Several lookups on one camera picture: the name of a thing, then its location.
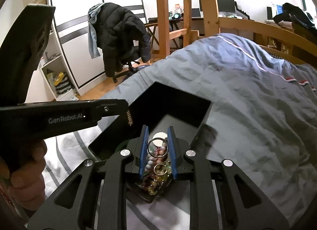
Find pale bead bracelet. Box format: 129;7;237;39
143;154;155;175

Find yellow crystal bead bracelet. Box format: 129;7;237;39
141;162;173;196

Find black jewelry box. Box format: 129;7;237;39
88;81;213;203

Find person's left hand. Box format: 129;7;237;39
1;140;47;211

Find white open shelf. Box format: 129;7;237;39
34;0;77;102

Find white round pearl compact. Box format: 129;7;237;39
153;132;168;146

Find grey duvet cover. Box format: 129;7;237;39
42;34;316;229

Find black office chair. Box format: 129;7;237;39
112;46;149;84

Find white sliding wardrobe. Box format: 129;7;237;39
51;0;150;95

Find light blue denim shirt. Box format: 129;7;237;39
87;3;104;59

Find black puffer jacket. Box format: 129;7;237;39
94;3;151;78

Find wooden folding desk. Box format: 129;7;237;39
144;16;206;50

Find black computer monitor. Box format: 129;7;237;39
217;0;235;13

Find pink bead bracelet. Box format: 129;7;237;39
149;142;168;166

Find wooden bunk bed frame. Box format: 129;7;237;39
153;0;316;60

